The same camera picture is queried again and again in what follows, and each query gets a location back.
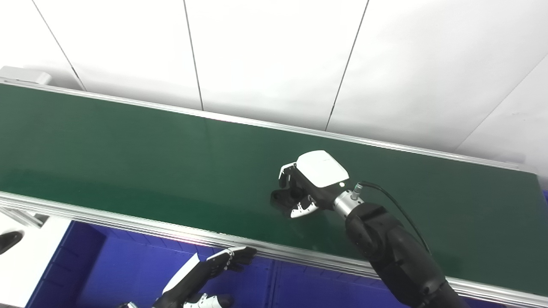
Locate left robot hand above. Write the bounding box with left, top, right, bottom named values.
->
left=152, top=246, right=258, bottom=308

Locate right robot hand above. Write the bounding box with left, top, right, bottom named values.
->
left=278, top=150, right=350, bottom=219

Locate black flange part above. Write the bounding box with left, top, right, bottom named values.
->
left=270, top=188, right=300, bottom=217

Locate green conveyor belt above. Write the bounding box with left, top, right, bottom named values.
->
left=0, top=79, right=548, bottom=308
left=0, top=83, right=548, bottom=296

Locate aluminium conveyor leg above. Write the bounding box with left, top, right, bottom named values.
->
left=0, top=207, right=48, bottom=228

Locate grey conveyor end housing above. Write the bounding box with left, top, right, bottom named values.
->
left=0, top=66, right=53, bottom=86

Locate black rounded object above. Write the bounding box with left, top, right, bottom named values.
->
left=0, top=231, right=24, bottom=254

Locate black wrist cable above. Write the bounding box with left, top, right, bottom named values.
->
left=351, top=181, right=432, bottom=256

